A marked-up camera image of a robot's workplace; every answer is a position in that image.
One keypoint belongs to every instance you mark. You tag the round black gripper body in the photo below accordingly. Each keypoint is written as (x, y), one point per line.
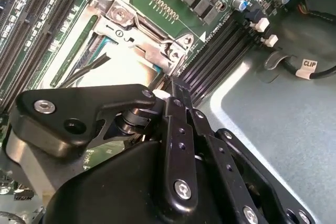
(113, 195)

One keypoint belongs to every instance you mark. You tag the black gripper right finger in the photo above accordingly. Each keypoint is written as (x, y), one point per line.
(225, 166)

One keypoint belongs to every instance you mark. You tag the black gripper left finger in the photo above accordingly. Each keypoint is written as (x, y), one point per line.
(78, 103)

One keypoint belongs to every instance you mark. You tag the metal socket cover frame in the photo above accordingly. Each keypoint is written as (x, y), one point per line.
(115, 28)

